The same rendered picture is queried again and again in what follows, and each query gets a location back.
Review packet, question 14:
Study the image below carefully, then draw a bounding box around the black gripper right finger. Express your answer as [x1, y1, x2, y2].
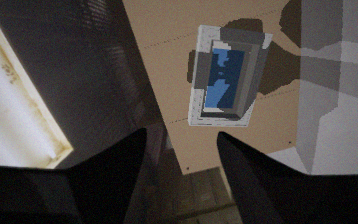
[217, 131, 358, 224]

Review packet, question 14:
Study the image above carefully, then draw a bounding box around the brown flat board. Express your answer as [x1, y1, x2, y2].
[122, 0, 302, 175]

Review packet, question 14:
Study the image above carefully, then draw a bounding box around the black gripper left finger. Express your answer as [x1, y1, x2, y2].
[0, 128, 147, 224]

